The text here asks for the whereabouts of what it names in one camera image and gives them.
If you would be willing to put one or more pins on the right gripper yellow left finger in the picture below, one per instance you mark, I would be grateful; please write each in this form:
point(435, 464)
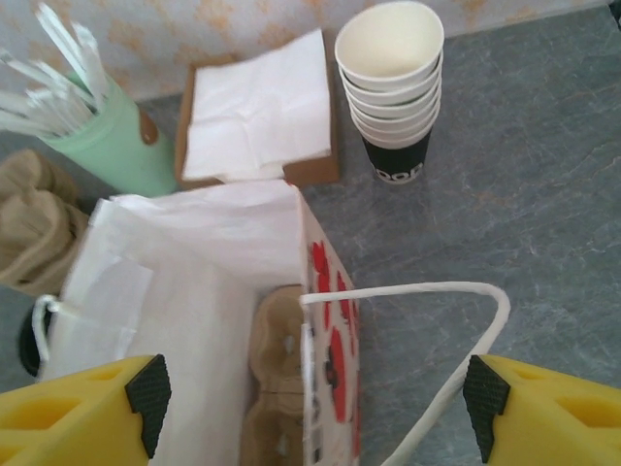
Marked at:
point(73, 427)

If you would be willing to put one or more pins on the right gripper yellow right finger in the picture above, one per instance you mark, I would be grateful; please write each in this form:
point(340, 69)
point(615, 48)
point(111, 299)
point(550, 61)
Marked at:
point(558, 427)

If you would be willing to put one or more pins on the red white paper bag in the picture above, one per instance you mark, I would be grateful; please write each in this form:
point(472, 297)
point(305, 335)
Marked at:
point(194, 291)

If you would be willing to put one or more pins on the mint green cup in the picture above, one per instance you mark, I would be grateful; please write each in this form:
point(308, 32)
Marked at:
point(121, 145)

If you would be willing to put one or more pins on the white wrapped straw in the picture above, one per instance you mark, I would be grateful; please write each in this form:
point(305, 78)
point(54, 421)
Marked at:
point(29, 116)
point(89, 63)
point(68, 53)
point(29, 73)

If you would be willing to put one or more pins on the brown cardboard napkin tray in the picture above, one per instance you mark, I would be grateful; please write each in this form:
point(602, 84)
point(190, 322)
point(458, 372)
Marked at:
point(310, 172)

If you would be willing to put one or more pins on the white paper napkin stack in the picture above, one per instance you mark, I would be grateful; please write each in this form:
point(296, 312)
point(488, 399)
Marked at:
point(262, 107)

